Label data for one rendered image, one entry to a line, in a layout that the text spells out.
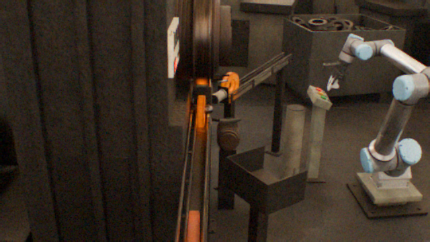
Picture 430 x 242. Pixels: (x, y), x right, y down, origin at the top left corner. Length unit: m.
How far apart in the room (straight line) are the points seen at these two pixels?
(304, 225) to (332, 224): 0.17
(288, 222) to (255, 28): 2.57
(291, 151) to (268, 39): 2.02
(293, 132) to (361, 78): 1.74
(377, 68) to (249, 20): 1.37
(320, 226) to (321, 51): 1.98
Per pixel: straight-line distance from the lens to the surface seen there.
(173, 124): 1.82
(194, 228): 1.46
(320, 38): 4.28
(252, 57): 4.94
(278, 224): 2.78
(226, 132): 2.60
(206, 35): 1.96
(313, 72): 4.34
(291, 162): 3.11
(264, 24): 4.84
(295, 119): 2.99
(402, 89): 2.30
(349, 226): 2.84
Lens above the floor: 1.60
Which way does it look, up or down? 23 degrees down
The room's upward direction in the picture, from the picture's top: 1 degrees clockwise
